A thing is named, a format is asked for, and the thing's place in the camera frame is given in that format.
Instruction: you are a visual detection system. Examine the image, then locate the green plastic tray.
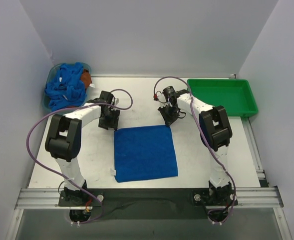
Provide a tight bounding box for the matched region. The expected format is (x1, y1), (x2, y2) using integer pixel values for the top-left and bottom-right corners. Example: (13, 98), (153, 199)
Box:
(187, 78), (259, 118)

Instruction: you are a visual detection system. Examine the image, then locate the blue towel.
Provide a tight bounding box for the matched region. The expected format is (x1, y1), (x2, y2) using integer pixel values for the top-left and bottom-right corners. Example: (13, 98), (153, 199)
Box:
(114, 125), (178, 183)

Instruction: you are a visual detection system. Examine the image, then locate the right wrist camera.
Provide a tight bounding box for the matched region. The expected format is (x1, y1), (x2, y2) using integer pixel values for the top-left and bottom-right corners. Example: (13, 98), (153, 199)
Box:
(163, 86), (177, 100)

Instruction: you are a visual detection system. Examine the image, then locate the orange brown towel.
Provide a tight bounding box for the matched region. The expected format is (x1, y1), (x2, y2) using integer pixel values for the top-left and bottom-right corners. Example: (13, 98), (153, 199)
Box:
(80, 69), (92, 90)

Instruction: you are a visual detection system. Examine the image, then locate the teal plastic basket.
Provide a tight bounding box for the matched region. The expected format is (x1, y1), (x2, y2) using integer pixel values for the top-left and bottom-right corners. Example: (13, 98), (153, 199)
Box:
(42, 62), (91, 112)

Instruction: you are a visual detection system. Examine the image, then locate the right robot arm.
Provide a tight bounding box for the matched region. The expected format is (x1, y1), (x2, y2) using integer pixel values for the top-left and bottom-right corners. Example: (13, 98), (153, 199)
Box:
(154, 90), (233, 190)

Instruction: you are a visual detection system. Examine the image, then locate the aluminium frame rail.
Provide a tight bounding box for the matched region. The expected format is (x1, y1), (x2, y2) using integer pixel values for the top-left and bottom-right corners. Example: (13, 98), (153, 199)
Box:
(15, 187), (284, 210)

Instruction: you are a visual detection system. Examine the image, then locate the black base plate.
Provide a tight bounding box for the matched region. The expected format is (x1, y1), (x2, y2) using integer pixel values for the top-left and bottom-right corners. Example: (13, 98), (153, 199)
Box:
(58, 188), (238, 222)

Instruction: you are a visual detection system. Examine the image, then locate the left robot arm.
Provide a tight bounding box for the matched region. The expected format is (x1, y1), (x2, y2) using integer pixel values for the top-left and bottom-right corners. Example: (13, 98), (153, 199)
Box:
(45, 91), (120, 200)

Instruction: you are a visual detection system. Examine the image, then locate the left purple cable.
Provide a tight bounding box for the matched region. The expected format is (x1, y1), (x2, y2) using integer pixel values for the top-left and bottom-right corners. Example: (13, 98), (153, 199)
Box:
(26, 88), (134, 224)

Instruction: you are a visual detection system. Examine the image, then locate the pile of blue towels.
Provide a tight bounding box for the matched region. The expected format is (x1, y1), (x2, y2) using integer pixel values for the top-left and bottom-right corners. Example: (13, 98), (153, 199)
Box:
(44, 62), (86, 111)

